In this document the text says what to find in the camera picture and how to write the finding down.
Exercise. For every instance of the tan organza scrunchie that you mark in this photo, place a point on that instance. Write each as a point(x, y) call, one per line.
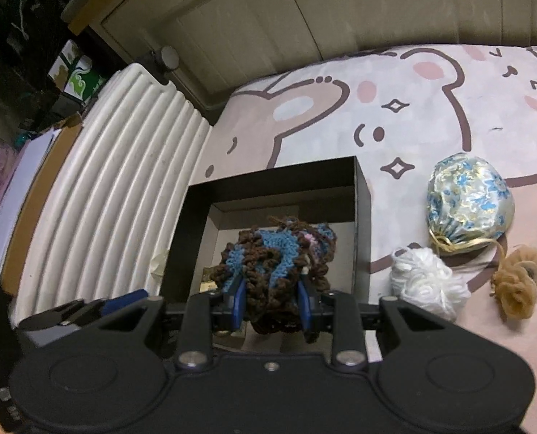
point(517, 275)

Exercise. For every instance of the brown cardboard box with paper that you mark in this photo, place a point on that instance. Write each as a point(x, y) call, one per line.
point(28, 199)

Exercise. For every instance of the white ribbed suitcase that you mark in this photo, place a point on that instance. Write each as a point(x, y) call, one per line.
point(114, 181)

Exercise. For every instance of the white yarn pom-pom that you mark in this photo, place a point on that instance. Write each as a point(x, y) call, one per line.
point(426, 280)

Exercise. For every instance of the green white carton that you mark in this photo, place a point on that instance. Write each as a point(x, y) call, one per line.
point(78, 74)

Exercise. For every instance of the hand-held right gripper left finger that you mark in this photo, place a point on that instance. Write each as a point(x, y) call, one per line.
point(237, 302)

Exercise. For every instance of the brown blue crochet scrunchie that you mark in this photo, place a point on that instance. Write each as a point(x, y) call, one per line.
point(273, 253)

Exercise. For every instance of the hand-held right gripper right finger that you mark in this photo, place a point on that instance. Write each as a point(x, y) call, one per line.
point(305, 308)

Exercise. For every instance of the gold foil packet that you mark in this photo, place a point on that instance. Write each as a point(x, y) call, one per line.
point(206, 286)

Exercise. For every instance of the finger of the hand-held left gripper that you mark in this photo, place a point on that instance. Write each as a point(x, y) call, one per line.
point(123, 301)

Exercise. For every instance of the beige cabinet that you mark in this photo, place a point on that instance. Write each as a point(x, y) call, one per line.
point(295, 13)

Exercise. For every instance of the black cardboard box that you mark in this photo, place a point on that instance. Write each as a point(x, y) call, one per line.
point(363, 235)

